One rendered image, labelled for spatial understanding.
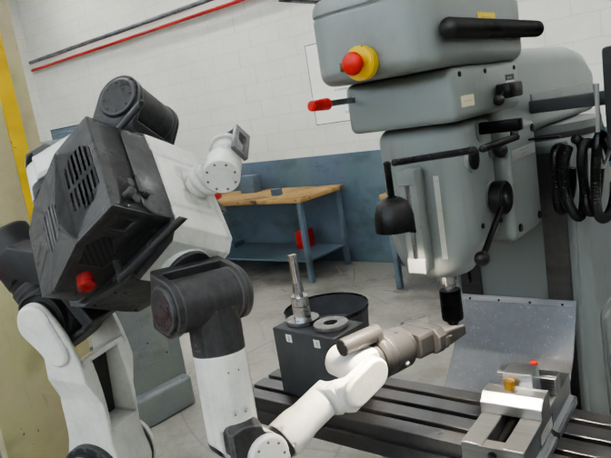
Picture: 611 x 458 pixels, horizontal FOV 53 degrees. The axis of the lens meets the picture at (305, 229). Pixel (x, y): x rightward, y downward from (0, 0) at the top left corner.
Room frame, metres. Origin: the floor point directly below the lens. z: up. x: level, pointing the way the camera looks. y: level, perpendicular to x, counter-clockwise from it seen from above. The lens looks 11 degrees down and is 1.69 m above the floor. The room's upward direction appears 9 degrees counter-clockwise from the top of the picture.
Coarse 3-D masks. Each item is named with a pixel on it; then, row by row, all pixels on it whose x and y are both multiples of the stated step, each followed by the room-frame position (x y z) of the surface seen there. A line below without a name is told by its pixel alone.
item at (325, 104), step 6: (354, 96) 1.26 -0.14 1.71; (312, 102) 1.15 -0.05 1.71; (318, 102) 1.16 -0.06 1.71; (324, 102) 1.17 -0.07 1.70; (330, 102) 1.18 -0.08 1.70; (336, 102) 1.21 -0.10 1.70; (342, 102) 1.22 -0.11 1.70; (348, 102) 1.24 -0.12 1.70; (354, 102) 1.26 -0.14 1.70; (312, 108) 1.15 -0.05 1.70; (318, 108) 1.16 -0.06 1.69; (324, 108) 1.17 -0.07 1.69; (330, 108) 1.19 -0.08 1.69
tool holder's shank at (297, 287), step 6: (288, 258) 1.56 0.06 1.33; (294, 258) 1.55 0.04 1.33; (294, 264) 1.55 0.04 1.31; (294, 270) 1.55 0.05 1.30; (294, 276) 1.55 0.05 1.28; (294, 282) 1.55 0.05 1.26; (300, 282) 1.56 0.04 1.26; (294, 288) 1.55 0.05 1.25; (300, 288) 1.55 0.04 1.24; (300, 294) 1.55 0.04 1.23
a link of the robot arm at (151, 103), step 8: (144, 88) 1.24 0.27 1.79; (144, 96) 1.21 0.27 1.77; (152, 96) 1.25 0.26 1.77; (152, 104) 1.23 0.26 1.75; (160, 104) 1.27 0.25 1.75; (144, 112) 1.21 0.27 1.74; (152, 112) 1.23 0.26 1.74; (160, 112) 1.26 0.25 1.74; (168, 112) 1.29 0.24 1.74; (144, 120) 1.22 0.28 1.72; (152, 120) 1.24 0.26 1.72; (160, 120) 1.26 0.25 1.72; (168, 120) 1.28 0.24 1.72; (152, 128) 1.25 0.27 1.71; (160, 128) 1.26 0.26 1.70; (168, 128) 1.28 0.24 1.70
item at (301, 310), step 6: (306, 300) 1.55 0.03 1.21; (294, 306) 1.55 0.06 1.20; (300, 306) 1.54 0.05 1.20; (306, 306) 1.55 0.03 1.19; (294, 312) 1.55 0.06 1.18; (300, 312) 1.54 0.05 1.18; (306, 312) 1.55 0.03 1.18; (294, 318) 1.56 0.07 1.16; (300, 318) 1.54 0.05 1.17; (306, 318) 1.54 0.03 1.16
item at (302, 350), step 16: (288, 320) 1.56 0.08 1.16; (304, 320) 1.54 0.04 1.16; (320, 320) 1.52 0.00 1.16; (336, 320) 1.50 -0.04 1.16; (288, 336) 1.52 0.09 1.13; (304, 336) 1.48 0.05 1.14; (320, 336) 1.44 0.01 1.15; (336, 336) 1.42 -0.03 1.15; (288, 352) 1.53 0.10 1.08; (304, 352) 1.49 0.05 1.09; (320, 352) 1.45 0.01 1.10; (288, 368) 1.54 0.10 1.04; (304, 368) 1.50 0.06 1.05; (320, 368) 1.45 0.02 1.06; (288, 384) 1.55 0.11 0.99; (304, 384) 1.50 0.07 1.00
